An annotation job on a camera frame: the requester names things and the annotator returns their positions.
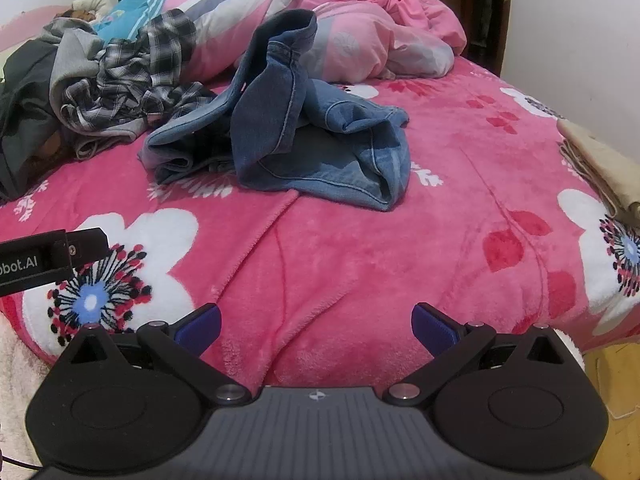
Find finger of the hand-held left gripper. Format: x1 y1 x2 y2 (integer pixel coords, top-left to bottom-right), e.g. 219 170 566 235
67 228 107 267

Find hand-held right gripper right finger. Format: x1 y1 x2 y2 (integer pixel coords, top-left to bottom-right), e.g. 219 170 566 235
383 302 571 407

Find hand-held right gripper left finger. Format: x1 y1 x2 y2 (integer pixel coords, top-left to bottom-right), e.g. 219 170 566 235
64 302 253 407

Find blue jeans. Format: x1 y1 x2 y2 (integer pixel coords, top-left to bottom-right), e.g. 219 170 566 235
137 9 412 212

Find pink floral fleece blanket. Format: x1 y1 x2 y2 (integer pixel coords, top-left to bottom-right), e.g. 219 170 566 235
0 55 640 376

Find dark grey jacket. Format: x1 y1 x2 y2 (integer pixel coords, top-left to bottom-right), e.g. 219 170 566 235
0 40 71 201

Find grey hoodie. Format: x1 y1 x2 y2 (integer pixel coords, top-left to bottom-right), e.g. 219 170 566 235
40 16 151 161

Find black white plaid shirt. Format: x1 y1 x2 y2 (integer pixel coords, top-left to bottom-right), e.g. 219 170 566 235
60 8 218 133

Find folded beige pants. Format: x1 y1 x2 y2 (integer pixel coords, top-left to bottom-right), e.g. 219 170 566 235
556 117 640 223

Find pink patterned quilt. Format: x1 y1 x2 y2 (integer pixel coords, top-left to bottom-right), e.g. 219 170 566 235
160 0 468 83

